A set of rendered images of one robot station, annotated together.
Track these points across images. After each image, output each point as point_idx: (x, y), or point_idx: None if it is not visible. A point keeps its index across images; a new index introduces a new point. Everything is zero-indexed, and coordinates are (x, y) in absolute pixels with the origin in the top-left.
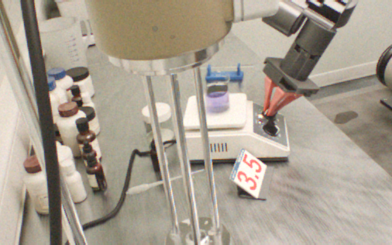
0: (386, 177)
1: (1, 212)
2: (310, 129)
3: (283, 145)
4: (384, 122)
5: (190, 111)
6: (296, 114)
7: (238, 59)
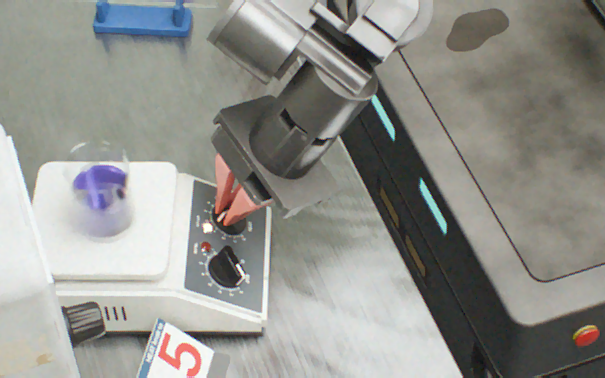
0: None
1: None
2: (326, 236)
3: (253, 310)
4: (569, 51)
5: (40, 221)
6: None
7: None
